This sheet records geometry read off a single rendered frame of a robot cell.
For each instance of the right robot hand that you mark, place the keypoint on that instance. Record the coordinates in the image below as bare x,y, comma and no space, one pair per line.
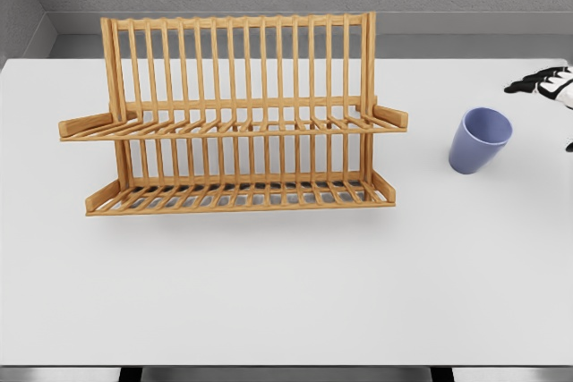
554,87

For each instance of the blue cup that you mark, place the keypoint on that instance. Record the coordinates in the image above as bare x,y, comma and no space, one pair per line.
479,142

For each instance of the wooden two-tier dish rack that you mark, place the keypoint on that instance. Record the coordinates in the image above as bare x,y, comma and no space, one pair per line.
237,107

